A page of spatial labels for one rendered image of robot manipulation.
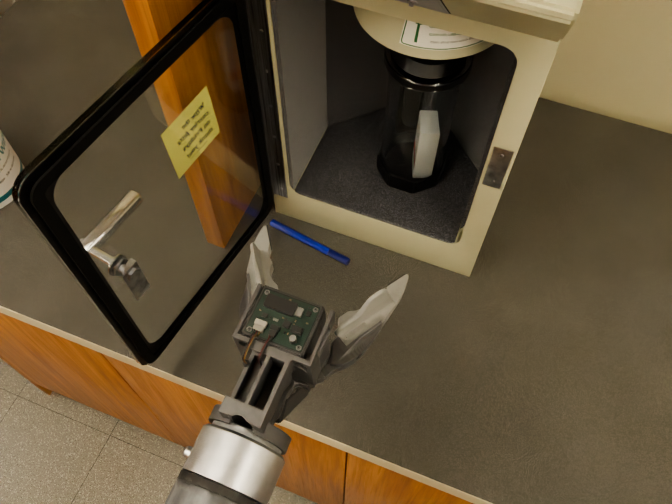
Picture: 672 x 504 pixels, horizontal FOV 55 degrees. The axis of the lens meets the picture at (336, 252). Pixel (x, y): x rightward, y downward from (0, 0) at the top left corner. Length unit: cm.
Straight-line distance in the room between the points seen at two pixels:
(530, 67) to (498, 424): 47
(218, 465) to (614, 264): 72
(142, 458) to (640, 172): 142
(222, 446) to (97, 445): 144
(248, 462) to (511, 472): 46
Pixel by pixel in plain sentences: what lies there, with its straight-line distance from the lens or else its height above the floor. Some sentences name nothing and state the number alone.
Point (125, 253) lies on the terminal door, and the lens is 71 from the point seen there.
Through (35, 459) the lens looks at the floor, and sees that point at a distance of 201.
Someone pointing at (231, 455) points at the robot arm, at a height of 129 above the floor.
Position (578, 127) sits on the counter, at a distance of 121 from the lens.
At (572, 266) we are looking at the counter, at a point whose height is 94.
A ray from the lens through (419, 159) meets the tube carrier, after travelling 90.
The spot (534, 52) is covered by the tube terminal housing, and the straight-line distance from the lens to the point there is 65.
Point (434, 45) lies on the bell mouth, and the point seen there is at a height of 133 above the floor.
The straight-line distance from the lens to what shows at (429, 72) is 79.
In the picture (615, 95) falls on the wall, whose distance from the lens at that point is 125.
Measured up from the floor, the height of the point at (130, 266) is 121.
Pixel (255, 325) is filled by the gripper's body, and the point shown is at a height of 131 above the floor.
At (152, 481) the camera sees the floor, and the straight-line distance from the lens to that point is 189.
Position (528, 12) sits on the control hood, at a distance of 48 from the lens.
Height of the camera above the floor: 179
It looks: 60 degrees down
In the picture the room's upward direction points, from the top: straight up
